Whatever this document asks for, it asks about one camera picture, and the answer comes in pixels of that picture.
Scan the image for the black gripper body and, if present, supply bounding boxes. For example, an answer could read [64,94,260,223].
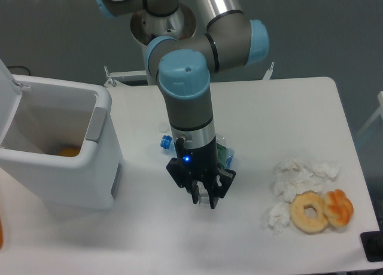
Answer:
[166,137,236,193]

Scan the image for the clear plastic bottle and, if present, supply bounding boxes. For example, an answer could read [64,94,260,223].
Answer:
[198,185,211,208]

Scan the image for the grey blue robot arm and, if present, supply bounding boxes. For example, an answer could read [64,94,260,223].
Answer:
[96,0,269,208]

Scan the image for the blue label plastic bottle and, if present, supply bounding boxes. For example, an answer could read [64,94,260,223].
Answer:
[160,134,235,169]

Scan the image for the white bottle cap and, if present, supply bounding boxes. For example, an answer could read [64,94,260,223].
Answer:
[158,123,170,133]

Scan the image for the orange item in trash can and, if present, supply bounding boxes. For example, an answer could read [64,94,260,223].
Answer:
[57,147,81,157]

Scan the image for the white trash can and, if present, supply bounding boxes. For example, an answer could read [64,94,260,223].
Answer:
[1,65,123,209]

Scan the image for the small crumpled white tissue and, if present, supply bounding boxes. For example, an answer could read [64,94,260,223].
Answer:
[267,202,290,234]

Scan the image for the large crumpled white tissue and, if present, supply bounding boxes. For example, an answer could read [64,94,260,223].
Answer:
[272,157,341,203]

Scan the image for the orange glazed pastry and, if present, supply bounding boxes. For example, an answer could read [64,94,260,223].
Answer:
[323,189,354,228]

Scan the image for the black device at edge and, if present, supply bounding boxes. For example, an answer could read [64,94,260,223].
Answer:
[360,231,382,262]

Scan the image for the orange object at left edge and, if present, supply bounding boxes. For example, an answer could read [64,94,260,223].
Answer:
[0,217,4,250]

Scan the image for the ring donut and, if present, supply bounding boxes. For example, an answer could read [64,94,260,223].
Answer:
[289,192,329,234]

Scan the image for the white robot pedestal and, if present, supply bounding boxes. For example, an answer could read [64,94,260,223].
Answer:
[103,2,198,87]

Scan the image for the white frame at right edge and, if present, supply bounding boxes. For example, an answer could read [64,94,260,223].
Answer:
[355,91,382,149]

